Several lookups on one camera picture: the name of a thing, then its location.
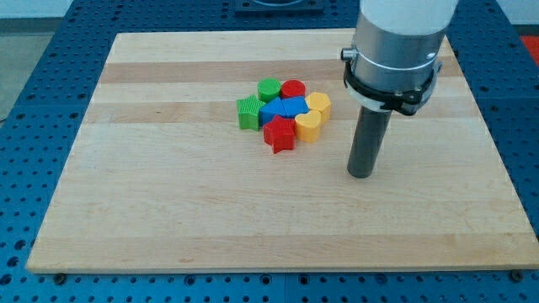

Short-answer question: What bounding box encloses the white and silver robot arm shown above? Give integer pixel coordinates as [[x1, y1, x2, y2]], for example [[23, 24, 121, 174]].
[[341, 0, 458, 115]]

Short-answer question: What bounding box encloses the red star block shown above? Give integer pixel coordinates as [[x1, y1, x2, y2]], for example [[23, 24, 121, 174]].
[[263, 115, 296, 154]]

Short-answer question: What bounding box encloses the green star block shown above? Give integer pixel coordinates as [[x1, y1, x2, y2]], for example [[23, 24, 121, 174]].
[[236, 95, 265, 131]]

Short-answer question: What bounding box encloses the green circle block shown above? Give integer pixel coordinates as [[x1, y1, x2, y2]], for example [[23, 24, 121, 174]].
[[257, 77, 281, 103]]

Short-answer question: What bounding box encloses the red circle block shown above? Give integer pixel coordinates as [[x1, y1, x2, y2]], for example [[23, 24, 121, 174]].
[[280, 79, 307, 98]]

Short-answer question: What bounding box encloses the yellow heart block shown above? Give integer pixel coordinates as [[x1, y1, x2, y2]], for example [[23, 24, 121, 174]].
[[295, 110, 322, 143]]

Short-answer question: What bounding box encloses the blue triangle block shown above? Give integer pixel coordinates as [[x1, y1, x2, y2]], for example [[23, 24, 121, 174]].
[[259, 97, 286, 126]]

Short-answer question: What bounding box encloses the blue cube block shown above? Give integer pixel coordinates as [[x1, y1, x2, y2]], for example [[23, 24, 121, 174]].
[[281, 96, 309, 119]]

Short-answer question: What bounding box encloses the light wooden board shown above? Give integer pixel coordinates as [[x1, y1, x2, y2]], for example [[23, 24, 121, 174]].
[[27, 29, 538, 274]]

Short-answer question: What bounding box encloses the yellow hexagon block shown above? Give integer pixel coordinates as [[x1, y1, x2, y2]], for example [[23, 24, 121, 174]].
[[306, 92, 332, 124]]

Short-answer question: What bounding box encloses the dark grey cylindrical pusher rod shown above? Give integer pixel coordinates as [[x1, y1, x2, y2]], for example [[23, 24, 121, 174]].
[[347, 107, 392, 178]]

